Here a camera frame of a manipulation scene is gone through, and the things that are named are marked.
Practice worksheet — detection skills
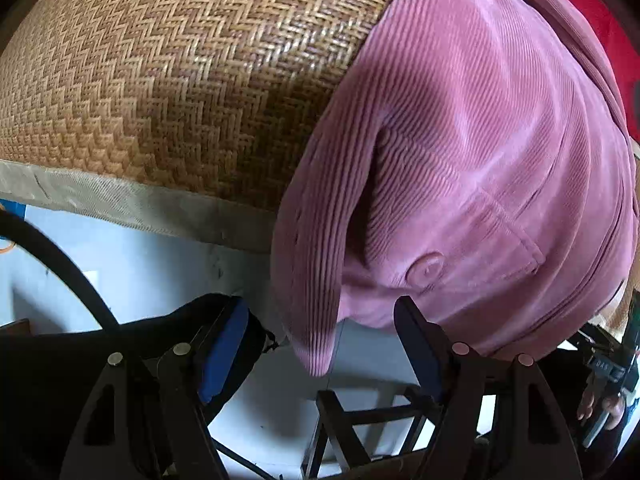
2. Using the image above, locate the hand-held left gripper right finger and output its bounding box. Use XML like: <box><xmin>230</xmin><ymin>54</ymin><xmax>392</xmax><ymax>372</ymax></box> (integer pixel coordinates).
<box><xmin>393</xmin><ymin>296</ymin><xmax>583</xmax><ymax>480</ymax></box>

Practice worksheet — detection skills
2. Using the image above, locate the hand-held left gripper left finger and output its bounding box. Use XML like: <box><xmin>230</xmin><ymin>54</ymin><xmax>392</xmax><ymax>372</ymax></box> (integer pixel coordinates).
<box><xmin>60</xmin><ymin>296</ymin><xmax>251</xmax><ymax>480</ymax></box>

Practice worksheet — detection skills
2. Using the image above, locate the pink corduroy garment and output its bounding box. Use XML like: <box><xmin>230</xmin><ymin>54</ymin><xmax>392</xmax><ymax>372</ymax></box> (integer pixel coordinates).
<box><xmin>270</xmin><ymin>0</ymin><xmax>640</xmax><ymax>377</ymax></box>

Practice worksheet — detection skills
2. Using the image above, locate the person's right hand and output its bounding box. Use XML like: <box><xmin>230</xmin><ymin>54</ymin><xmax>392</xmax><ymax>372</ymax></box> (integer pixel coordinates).
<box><xmin>576</xmin><ymin>389</ymin><xmax>628</xmax><ymax>432</ymax></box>

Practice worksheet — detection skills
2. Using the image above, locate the dark wooden stool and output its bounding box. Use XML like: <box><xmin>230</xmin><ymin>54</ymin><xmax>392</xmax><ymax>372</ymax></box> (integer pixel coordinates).
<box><xmin>300</xmin><ymin>385</ymin><xmax>496</xmax><ymax>480</ymax></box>

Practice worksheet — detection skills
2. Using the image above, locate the woven rattan mat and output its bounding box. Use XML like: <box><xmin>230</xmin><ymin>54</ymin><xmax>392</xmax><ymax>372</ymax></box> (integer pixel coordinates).
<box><xmin>0</xmin><ymin>0</ymin><xmax>640</xmax><ymax>346</ymax></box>

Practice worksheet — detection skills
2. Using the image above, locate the red blanket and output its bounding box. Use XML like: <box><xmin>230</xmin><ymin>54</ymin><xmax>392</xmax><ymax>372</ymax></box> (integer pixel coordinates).
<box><xmin>515</xmin><ymin>0</ymin><xmax>640</xmax><ymax>131</ymax></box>

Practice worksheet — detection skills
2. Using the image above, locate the black cable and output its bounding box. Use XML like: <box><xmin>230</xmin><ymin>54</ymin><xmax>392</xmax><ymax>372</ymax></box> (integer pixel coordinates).
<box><xmin>0</xmin><ymin>210</ymin><xmax>121</xmax><ymax>333</ymax></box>

